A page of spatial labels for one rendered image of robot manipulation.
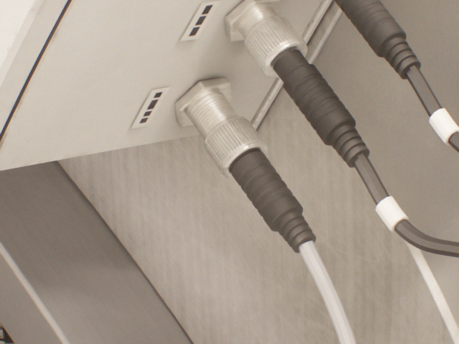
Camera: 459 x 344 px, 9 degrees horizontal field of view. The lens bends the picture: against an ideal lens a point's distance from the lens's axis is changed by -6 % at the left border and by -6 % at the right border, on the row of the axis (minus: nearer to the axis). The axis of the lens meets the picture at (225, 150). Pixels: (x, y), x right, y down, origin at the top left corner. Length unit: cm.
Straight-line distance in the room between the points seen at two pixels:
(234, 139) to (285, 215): 3
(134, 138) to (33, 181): 11
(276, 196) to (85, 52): 7
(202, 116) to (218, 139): 1
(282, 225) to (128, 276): 12
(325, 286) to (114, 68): 9
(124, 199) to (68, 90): 13
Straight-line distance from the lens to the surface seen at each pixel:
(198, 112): 84
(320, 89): 81
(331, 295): 82
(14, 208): 94
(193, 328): 92
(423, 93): 78
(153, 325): 92
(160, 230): 93
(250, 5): 82
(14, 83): 79
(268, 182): 83
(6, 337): 634
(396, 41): 78
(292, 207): 83
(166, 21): 81
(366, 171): 80
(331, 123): 80
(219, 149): 84
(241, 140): 84
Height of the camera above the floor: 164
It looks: 8 degrees down
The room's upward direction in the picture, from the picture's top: 3 degrees counter-clockwise
